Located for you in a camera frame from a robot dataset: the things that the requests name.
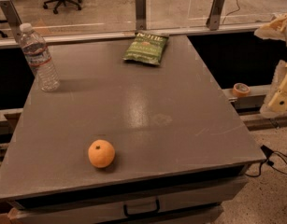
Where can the right metal bracket post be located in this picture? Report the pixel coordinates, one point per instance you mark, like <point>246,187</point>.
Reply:
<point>215,13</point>

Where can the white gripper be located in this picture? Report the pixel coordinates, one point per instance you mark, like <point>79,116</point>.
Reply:
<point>282,94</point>

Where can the roll of tan tape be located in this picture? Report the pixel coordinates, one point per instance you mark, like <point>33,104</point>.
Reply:
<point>241,90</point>

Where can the grey table drawer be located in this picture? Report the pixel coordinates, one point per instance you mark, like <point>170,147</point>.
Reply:
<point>200,204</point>

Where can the metal bracket post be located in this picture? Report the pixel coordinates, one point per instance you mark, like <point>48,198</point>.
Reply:
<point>12,17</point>
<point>215,13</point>
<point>141,23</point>

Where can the orange fruit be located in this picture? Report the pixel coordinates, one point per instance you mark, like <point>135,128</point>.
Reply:
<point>101,153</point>

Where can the clear plastic water bottle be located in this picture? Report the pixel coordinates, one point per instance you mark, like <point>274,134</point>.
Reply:
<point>37,54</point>

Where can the middle metal bracket post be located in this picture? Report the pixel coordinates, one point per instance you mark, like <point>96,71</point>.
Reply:
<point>141,23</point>

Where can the green jalapeno chip bag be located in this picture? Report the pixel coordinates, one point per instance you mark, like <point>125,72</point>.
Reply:
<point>146,48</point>

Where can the left metal bracket post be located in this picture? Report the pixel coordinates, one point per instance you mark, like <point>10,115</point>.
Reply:
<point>12,17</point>

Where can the black drawer handle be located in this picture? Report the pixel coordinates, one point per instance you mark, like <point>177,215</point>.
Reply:
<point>142,208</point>

